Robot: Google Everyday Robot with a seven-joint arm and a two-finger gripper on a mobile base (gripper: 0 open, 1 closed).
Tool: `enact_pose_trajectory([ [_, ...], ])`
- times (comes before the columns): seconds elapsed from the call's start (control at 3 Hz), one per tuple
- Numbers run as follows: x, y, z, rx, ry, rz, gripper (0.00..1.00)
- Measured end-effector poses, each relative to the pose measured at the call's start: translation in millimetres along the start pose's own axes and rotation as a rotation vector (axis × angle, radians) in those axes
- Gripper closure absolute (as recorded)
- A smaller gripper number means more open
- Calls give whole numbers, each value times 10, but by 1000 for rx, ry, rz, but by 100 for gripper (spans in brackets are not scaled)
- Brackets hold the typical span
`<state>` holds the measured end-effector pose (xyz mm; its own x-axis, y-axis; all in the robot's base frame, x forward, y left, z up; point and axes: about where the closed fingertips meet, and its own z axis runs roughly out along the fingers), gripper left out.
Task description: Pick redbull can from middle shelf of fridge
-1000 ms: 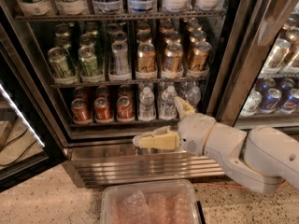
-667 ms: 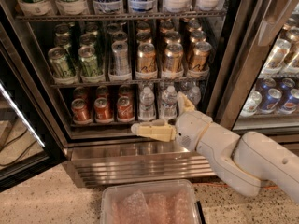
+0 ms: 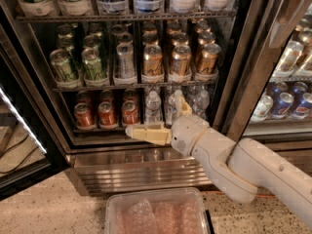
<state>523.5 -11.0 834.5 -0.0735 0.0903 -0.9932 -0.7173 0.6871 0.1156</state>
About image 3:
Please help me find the water bottle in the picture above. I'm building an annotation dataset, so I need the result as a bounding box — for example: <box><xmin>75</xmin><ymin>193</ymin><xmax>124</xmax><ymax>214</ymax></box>
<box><xmin>192</xmin><ymin>90</ymin><xmax>210</xmax><ymax>119</ymax></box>
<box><xmin>166</xmin><ymin>90</ymin><xmax>182</xmax><ymax>125</ymax></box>
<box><xmin>145</xmin><ymin>91</ymin><xmax>162</xmax><ymax>124</ymax></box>

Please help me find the silver redbull can front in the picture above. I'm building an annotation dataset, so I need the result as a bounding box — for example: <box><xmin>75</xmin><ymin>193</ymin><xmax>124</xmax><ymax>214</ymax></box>
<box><xmin>116</xmin><ymin>44</ymin><xmax>136</xmax><ymax>79</ymax></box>

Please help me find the stainless steel fridge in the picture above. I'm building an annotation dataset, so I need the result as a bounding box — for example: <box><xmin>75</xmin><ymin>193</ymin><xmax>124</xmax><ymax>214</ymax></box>
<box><xmin>0</xmin><ymin>0</ymin><xmax>310</xmax><ymax>196</ymax></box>

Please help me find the water bottle right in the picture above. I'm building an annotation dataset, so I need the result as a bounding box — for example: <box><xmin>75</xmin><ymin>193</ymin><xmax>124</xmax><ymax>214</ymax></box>
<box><xmin>192</xmin><ymin>90</ymin><xmax>210</xmax><ymax>119</ymax></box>

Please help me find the red soda can left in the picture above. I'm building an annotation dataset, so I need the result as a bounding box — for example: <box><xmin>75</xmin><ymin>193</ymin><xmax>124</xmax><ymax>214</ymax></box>
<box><xmin>74</xmin><ymin>102</ymin><xmax>95</xmax><ymax>128</ymax></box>

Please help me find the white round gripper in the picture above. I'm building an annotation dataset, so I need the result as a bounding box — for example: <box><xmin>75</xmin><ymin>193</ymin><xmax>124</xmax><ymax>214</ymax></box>
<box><xmin>125</xmin><ymin>90</ymin><xmax>210</xmax><ymax>156</ymax></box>

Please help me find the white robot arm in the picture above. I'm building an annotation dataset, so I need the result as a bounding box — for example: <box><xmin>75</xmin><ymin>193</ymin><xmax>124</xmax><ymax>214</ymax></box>
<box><xmin>126</xmin><ymin>97</ymin><xmax>312</xmax><ymax>228</ymax></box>

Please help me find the green can front left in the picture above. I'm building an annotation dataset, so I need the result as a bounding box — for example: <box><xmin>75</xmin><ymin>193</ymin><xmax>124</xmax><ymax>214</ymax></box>
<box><xmin>50</xmin><ymin>49</ymin><xmax>78</xmax><ymax>82</ymax></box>

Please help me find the water bottle middle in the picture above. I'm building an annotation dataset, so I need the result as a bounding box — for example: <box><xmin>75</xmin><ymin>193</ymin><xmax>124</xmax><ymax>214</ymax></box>
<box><xmin>166</xmin><ymin>90</ymin><xmax>182</xmax><ymax>125</ymax></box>

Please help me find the red soda can right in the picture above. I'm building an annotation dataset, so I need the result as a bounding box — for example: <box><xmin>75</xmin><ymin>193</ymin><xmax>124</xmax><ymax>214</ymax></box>
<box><xmin>122</xmin><ymin>100</ymin><xmax>139</xmax><ymax>125</ymax></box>

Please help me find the red soda can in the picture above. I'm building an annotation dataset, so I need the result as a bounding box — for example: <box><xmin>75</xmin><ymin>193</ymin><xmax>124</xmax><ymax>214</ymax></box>
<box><xmin>74</xmin><ymin>102</ymin><xmax>95</xmax><ymax>128</ymax></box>
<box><xmin>122</xmin><ymin>100</ymin><xmax>139</xmax><ymax>125</ymax></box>
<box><xmin>97</xmin><ymin>101</ymin><xmax>117</xmax><ymax>127</ymax></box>

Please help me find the open glass fridge door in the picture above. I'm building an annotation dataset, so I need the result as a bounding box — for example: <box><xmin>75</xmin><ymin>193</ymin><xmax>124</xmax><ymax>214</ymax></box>
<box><xmin>0</xmin><ymin>9</ymin><xmax>67</xmax><ymax>200</ymax></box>

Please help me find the water bottle left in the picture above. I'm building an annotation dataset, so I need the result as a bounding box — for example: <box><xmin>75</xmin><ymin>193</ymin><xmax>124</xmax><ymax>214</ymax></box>
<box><xmin>145</xmin><ymin>91</ymin><xmax>162</xmax><ymax>124</ymax></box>

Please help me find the green can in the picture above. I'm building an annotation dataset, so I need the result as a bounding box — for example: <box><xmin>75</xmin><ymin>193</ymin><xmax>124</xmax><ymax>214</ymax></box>
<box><xmin>50</xmin><ymin>49</ymin><xmax>78</xmax><ymax>82</ymax></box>
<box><xmin>81</xmin><ymin>48</ymin><xmax>106</xmax><ymax>81</ymax></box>

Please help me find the blue pepsi can right fridge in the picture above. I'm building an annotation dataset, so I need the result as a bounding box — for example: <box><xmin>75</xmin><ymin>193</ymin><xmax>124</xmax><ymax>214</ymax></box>
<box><xmin>270</xmin><ymin>92</ymin><xmax>294</xmax><ymax>119</ymax></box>

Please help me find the white can right fridge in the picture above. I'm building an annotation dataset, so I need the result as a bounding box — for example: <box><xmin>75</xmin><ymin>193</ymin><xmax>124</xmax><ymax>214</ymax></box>
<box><xmin>276</xmin><ymin>40</ymin><xmax>303</xmax><ymax>77</ymax></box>

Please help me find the clear plastic storage bin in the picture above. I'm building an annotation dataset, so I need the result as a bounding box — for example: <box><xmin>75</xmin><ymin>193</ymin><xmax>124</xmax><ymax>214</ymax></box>
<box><xmin>104</xmin><ymin>187</ymin><xmax>212</xmax><ymax>234</ymax></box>

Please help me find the red soda can middle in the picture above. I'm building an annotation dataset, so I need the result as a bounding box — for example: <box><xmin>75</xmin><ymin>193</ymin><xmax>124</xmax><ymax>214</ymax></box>
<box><xmin>97</xmin><ymin>101</ymin><xmax>117</xmax><ymax>127</ymax></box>

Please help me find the gold can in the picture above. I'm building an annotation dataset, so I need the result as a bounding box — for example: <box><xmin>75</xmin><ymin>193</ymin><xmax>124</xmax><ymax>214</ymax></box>
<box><xmin>170</xmin><ymin>45</ymin><xmax>191</xmax><ymax>76</ymax></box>
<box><xmin>143</xmin><ymin>45</ymin><xmax>163</xmax><ymax>76</ymax></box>
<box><xmin>197</xmin><ymin>43</ymin><xmax>221</xmax><ymax>75</ymax></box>

